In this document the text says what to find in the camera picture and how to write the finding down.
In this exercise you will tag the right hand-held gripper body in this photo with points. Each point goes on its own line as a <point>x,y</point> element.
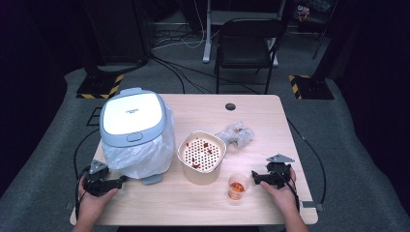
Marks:
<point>279,170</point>

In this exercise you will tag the person's right hand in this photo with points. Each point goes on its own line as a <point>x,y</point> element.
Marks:
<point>282,196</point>

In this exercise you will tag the black stand base hazard tape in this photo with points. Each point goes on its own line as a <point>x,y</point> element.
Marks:
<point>312,87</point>
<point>96,87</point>

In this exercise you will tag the beige bowl with perforated insert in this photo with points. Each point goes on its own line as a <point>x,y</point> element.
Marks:
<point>199,176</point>

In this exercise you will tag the black folding chair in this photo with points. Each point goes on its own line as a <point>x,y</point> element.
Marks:
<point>248,48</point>

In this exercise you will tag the clear plastic wrap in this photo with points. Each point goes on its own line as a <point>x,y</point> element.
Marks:
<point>238,133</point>

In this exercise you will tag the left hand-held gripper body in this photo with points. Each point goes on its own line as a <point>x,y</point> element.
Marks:
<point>96,183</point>

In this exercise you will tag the red food scraps in bowl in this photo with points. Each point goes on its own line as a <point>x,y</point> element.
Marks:
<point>195,166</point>

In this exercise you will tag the grey-blue pedal trash bin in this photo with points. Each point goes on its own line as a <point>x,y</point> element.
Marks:
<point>132,116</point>

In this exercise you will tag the small clear plastic cup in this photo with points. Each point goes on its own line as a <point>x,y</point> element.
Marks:
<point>232,179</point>

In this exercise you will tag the person's left hand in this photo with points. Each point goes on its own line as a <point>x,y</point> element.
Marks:
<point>92,206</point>

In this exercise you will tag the white plastic bin bag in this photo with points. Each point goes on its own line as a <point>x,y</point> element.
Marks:
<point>145,159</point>

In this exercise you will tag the white desk frame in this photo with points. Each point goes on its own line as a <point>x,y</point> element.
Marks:
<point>207,38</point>

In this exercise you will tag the orange-red food scraps in cup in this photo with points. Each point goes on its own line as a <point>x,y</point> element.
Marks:
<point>237,187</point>

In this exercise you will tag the black cabinet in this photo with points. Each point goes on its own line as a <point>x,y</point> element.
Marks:
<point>116,29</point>

